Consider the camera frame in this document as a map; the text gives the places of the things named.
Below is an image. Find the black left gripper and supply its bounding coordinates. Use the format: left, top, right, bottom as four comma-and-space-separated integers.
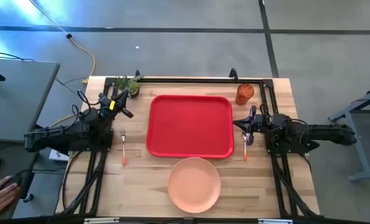
98, 90, 134, 119

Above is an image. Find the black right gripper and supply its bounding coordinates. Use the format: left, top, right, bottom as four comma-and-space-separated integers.
233, 105, 269, 146

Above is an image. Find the orange-handled metal spoon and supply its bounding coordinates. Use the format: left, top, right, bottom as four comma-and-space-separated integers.
241, 132, 249, 162

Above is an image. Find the orange translucent cup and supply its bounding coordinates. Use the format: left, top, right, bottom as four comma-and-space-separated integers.
234, 83, 255, 106

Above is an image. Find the orange-handled metal fork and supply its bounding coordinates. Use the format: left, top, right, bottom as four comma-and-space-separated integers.
120, 129, 128, 167

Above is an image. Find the orange round plate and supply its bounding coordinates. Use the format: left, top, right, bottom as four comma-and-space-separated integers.
167, 157, 222, 214

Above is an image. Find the red plastic tray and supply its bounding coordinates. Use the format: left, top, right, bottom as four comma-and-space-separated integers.
146, 95, 235, 159

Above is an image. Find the small potted green plant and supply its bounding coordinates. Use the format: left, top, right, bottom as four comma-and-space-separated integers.
113, 74, 142, 99

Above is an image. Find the white power adapter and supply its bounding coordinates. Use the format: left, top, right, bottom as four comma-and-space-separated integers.
49, 149, 70, 162

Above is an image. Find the grey desk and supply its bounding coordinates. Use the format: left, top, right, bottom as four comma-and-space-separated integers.
0, 58, 61, 144

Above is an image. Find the grey metal stand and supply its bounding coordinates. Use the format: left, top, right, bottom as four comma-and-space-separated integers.
328, 85, 370, 183

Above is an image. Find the dark desk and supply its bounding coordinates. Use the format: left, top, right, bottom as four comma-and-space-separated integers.
0, 141, 41, 220

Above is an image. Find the black computer mouse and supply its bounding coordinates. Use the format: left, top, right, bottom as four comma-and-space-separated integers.
2, 174, 23, 189

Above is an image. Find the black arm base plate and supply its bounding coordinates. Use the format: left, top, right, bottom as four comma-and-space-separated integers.
265, 129, 310, 157
68, 127, 114, 153

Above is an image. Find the yellow extension cable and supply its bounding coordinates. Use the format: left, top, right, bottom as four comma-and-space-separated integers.
29, 0, 97, 128

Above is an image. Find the thin black cable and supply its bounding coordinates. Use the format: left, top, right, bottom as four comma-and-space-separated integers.
54, 76, 90, 101

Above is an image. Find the black aluminium table frame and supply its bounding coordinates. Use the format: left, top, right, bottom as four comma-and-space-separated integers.
60, 76, 321, 218

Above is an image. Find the white metal bracket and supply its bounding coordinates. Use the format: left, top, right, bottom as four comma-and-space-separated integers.
258, 218, 294, 224
84, 217, 120, 224

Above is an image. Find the black mouse cable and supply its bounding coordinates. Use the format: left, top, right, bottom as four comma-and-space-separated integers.
16, 167, 67, 180

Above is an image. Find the black floor cable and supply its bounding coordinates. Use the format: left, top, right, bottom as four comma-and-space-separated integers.
0, 49, 35, 62

